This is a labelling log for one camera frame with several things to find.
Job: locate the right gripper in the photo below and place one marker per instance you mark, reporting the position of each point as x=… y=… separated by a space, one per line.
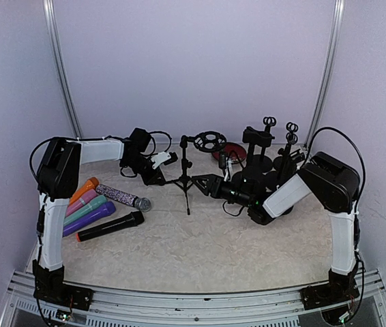
x=213 y=184

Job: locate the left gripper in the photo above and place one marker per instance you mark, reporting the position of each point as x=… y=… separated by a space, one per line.
x=150 y=180

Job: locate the glitter microphone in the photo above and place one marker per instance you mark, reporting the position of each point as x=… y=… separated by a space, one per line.
x=128 y=199

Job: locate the black microphone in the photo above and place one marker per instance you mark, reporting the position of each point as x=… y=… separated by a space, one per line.
x=131 y=220

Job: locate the purple microphone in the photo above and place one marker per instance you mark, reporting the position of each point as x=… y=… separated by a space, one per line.
x=104 y=210

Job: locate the teal microphone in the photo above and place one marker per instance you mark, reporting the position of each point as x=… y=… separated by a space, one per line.
x=88 y=208

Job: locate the orange microphone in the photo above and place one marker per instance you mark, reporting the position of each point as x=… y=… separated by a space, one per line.
x=91 y=183

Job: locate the pink microphone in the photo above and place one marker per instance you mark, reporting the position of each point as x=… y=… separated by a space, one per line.
x=81 y=201

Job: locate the black desk stand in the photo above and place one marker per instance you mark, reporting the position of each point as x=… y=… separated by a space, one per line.
x=269 y=122

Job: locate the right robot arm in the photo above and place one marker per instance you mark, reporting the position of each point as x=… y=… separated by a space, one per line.
x=335 y=187

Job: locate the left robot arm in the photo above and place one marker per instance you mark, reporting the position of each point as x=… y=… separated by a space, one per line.
x=57 y=178

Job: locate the red patterned coaster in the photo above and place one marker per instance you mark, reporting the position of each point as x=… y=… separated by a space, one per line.
x=236 y=152

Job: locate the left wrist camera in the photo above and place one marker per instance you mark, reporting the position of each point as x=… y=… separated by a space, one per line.
x=163 y=158

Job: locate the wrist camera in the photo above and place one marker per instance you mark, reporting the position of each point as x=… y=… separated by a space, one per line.
x=225 y=164
x=163 y=158

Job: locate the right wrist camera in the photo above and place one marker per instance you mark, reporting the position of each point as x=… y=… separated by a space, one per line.
x=225 y=164

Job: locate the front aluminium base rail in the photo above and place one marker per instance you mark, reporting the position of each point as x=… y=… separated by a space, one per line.
x=115 y=307

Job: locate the aluminium corner frame post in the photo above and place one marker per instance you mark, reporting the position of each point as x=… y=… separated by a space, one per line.
x=338 y=14

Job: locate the left aluminium frame post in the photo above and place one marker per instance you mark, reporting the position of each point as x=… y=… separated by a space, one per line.
x=51 y=23

